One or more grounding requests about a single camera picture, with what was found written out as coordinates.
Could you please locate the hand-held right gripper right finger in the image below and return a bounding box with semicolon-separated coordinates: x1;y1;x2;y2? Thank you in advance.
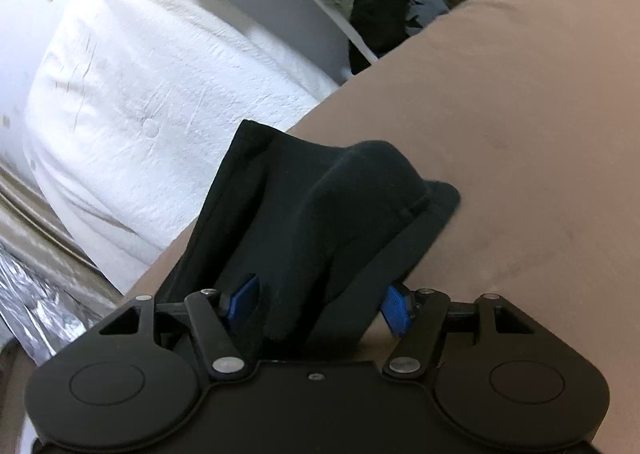
379;284;537;380

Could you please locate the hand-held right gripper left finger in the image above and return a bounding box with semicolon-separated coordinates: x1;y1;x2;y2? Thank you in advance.
99;274;261;381

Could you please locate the black garment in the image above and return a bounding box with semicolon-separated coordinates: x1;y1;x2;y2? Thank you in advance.
167;120;461;360

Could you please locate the white duvet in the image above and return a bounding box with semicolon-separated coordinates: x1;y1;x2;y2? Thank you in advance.
22;0;342;281

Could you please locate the black cloth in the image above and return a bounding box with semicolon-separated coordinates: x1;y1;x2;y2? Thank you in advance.
349;0;417;75

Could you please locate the blue-grey cloth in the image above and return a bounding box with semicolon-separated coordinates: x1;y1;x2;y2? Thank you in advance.
404;0;452;33

